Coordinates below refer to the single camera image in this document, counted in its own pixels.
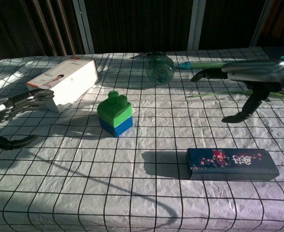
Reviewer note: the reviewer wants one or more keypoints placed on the dark blue patterned box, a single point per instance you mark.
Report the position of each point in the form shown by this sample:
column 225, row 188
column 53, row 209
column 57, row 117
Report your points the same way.
column 231, row 164

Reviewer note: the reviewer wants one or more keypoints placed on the green toy syringe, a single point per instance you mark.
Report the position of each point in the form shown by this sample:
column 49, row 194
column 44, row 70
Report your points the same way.
column 199, row 64

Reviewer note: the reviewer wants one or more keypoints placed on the clear green spray bottle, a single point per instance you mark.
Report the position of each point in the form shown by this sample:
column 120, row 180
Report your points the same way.
column 159, row 68

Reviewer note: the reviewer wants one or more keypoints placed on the green and blue toy block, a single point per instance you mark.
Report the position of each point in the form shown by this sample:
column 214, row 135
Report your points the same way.
column 114, row 110

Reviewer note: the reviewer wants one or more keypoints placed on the blue toy object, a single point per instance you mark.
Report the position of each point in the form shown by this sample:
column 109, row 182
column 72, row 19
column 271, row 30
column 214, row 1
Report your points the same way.
column 118, row 129

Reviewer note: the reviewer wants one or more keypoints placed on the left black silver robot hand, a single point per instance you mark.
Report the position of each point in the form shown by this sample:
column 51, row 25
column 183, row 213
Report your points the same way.
column 1, row 108

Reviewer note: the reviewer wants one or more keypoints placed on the white carton box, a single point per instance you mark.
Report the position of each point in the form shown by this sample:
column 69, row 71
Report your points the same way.
column 69, row 79

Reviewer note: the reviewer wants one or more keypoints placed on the white window frame post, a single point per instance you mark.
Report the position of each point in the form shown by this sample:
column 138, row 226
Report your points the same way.
column 85, row 26
column 261, row 24
column 197, row 24

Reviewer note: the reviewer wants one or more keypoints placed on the white black checkered tablecloth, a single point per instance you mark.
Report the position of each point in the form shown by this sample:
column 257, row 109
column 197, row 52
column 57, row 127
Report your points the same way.
column 141, row 193

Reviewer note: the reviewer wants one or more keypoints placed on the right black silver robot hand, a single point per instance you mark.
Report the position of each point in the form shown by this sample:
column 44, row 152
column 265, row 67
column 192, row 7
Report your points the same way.
column 253, row 70

